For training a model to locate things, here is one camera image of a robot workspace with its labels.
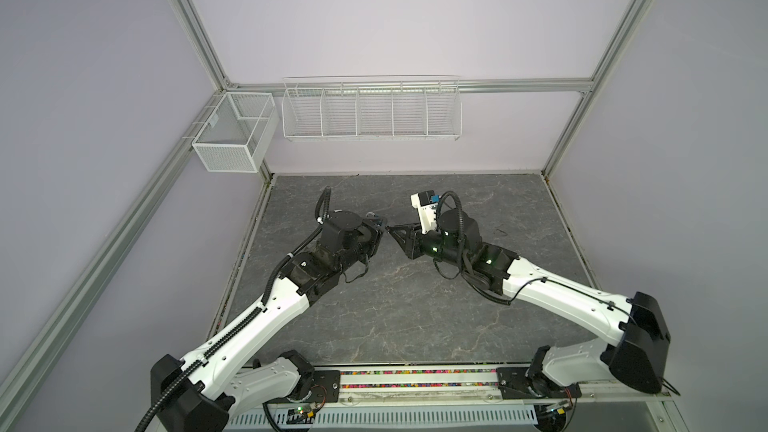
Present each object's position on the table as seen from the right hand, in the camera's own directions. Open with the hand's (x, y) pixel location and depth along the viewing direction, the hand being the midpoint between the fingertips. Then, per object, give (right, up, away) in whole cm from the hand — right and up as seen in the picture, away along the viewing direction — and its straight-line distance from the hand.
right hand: (391, 232), depth 71 cm
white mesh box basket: (-52, +30, +27) cm, 66 cm away
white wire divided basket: (-7, +39, +28) cm, 48 cm away
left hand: (0, +1, +1) cm, 2 cm away
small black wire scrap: (+39, -3, +34) cm, 52 cm away
